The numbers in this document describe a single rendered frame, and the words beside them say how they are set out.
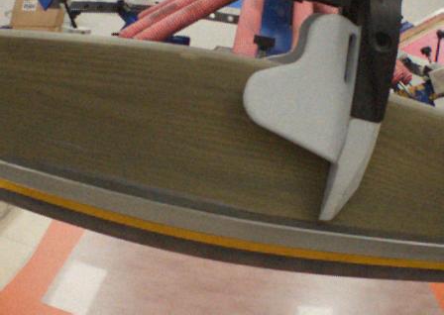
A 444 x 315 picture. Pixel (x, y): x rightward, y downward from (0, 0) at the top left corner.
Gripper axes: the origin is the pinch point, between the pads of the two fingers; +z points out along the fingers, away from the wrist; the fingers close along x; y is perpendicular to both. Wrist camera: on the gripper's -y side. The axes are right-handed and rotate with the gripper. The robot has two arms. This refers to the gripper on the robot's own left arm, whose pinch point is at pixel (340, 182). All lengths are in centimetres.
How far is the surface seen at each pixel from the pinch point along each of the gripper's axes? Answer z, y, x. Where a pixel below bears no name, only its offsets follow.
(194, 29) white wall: 19, 51, -459
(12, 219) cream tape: 14.2, 24.3, -16.5
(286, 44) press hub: 0, -4, -125
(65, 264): 14.1, 16.6, -11.1
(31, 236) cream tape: 14.1, 21.2, -14.3
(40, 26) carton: 26, 186, -416
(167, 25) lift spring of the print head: 0, 25, -107
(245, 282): 14.1, 2.2, -15.6
